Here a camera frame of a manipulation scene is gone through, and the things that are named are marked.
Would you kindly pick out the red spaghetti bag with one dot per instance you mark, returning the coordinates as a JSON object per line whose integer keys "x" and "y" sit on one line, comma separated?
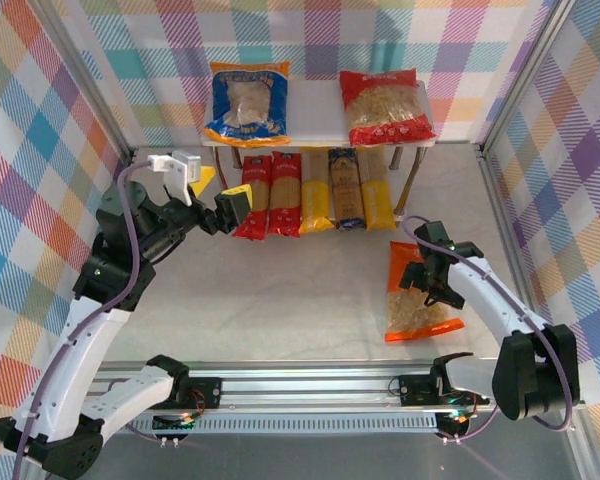
{"x": 285, "y": 195}
{"x": 254, "y": 200}

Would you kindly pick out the yellow spaghetti bag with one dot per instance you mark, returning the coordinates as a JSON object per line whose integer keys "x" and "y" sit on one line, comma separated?
{"x": 316, "y": 200}
{"x": 377, "y": 197}

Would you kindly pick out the blue and orange pasta bag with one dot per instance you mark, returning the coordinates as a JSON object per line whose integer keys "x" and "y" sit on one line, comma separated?
{"x": 247, "y": 105}

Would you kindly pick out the blue ornate spaghetti bag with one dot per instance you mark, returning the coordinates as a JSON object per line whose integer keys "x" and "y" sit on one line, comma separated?
{"x": 347, "y": 192}

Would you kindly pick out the red fusilli pasta bag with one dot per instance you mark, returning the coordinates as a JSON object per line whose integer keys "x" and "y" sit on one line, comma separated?
{"x": 385, "y": 107}

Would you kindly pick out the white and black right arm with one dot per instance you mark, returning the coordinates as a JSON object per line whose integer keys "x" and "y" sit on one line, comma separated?
{"x": 500, "y": 306}

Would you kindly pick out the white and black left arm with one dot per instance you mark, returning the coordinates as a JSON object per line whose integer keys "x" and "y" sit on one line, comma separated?
{"x": 80, "y": 345}

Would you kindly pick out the white metal shelf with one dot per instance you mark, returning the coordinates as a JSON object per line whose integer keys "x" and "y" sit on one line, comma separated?
{"x": 315, "y": 115}

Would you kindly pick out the plaid cloth backdrop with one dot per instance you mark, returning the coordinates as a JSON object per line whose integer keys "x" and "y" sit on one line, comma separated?
{"x": 305, "y": 35}
{"x": 25, "y": 150}
{"x": 585, "y": 175}

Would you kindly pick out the small green circuit board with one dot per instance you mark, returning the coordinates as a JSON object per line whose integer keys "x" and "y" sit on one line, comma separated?
{"x": 457, "y": 416}
{"x": 175, "y": 422}

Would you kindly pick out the aluminium frame side rail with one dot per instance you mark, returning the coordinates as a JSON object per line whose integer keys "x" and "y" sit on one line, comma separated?
{"x": 515, "y": 225}

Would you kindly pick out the aluminium frame post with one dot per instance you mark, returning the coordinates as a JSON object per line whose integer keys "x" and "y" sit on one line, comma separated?
{"x": 520, "y": 75}
{"x": 85, "y": 75}

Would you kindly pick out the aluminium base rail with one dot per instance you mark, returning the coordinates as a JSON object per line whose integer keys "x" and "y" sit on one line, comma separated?
{"x": 305, "y": 387}

